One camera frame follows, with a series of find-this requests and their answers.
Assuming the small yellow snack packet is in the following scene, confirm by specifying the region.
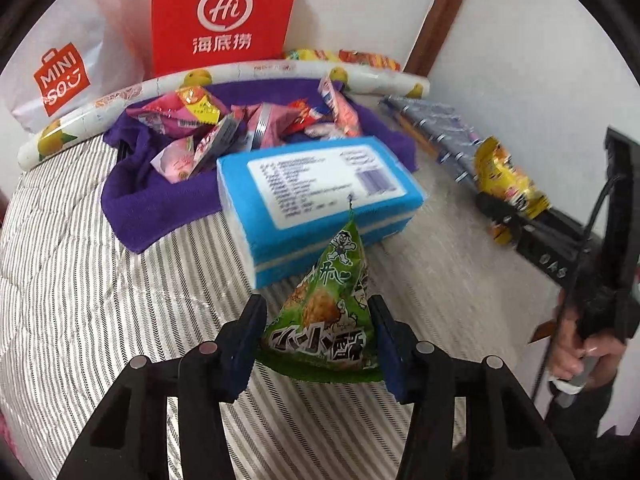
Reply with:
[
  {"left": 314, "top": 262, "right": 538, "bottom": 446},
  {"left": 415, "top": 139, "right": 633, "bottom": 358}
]
[{"left": 474, "top": 136, "right": 550, "bottom": 245}]

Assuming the green triangular snack bag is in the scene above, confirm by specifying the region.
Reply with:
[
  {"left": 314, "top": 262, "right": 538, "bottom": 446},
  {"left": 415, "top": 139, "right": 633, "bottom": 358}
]
[{"left": 257, "top": 217, "right": 382, "bottom": 384}]

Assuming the pink peach snack bag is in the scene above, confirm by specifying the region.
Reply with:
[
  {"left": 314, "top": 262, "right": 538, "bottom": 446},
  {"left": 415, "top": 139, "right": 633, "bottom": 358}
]
[{"left": 151, "top": 136, "right": 194, "bottom": 183}]

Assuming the pink yellow chip bag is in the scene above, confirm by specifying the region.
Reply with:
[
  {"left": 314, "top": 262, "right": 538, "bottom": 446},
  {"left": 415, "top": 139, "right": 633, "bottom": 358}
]
[{"left": 126, "top": 86, "right": 229, "bottom": 139}]

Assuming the silver pink candy packet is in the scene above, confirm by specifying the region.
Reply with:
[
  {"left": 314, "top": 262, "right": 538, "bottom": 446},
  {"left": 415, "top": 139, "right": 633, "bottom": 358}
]
[{"left": 245, "top": 103, "right": 299, "bottom": 150}]

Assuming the red white snack packet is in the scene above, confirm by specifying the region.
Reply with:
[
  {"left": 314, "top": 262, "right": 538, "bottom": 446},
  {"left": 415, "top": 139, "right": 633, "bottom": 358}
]
[{"left": 282, "top": 99, "right": 326, "bottom": 136}]

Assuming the right hand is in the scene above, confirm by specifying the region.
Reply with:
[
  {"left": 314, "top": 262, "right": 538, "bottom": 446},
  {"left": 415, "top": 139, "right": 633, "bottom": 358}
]
[{"left": 546, "top": 289, "right": 630, "bottom": 391}]

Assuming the striped quilted mattress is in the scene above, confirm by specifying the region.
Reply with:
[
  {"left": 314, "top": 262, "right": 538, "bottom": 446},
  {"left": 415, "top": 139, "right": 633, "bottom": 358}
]
[{"left": 1, "top": 139, "right": 555, "bottom": 479}]

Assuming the grey checked pillow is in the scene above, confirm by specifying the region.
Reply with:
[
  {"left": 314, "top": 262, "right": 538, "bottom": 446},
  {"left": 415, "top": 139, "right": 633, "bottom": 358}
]
[{"left": 380, "top": 96, "right": 484, "bottom": 192}]

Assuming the purple towel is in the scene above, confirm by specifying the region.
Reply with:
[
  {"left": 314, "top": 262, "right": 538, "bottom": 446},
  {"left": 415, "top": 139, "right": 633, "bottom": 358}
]
[{"left": 100, "top": 77, "right": 420, "bottom": 255}]

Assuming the blue tissue pack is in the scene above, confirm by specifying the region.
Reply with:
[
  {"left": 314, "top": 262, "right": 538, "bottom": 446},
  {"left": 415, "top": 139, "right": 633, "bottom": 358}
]
[{"left": 217, "top": 136, "right": 426, "bottom": 289}]

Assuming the lemon print paper roll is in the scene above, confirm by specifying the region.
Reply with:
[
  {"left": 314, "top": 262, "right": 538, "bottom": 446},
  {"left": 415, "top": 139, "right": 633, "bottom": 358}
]
[{"left": 16, "top": 58, "right": 432, "bottom": 172}]

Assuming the orange Lays chip bag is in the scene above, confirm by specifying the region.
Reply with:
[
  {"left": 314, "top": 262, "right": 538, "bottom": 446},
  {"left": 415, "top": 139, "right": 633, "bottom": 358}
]
[{"left": 338, "top": 50, "right": 401, "bottom": 72}]

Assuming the pink strawberry snack packet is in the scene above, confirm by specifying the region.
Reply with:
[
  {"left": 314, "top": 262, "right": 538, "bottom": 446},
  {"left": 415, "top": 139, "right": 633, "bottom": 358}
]
[{"left": 190, "top": 114, "right": 241, "bottom": 177}]

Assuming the yellow Lays chip bag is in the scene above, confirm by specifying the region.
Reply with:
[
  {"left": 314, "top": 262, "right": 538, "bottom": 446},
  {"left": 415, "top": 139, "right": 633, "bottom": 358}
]
[{"left": 282, "top": 49, "right": 341, "bottom": 62}]

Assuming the white Miniso plastic bag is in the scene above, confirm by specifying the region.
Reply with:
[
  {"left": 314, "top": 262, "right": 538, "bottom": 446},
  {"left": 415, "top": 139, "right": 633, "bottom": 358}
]
[{"left": 1, "top": 0, "right": 144, "bottom": 133}]

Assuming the red Haidilao paper bag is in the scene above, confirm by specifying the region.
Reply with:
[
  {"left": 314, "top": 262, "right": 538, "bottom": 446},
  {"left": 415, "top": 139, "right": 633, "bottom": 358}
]
[{"left": 151, "top": 0, "right": 294, "bottom": 76}]

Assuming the wooden door frame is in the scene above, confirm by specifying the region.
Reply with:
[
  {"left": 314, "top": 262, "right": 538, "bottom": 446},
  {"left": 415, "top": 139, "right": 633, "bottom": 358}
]
[{"left": 405, "top": 0, "right": 464, "bottom": 77}]

